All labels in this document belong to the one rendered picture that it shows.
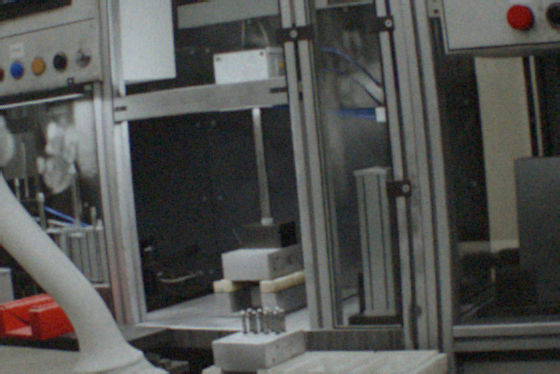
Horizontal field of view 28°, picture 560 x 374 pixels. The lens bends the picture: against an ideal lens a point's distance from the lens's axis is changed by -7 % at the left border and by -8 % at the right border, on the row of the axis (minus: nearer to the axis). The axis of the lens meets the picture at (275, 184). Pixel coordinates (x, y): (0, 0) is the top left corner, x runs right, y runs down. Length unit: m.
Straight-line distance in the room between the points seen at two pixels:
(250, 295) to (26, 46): 0.66
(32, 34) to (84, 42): 0.14
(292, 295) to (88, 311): 0.74
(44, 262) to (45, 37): 0.81
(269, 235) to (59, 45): 0.55
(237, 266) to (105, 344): 0.71
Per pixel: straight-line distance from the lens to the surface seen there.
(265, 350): 1.81
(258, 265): 2.16
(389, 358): 1.80
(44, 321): 2.11
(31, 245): 1.55
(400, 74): 1.87
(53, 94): 2.20
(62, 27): 2.24
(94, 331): 1.52
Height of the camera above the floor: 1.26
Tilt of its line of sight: 3 degrees down
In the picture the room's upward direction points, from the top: 5 degrees counter-clockwise
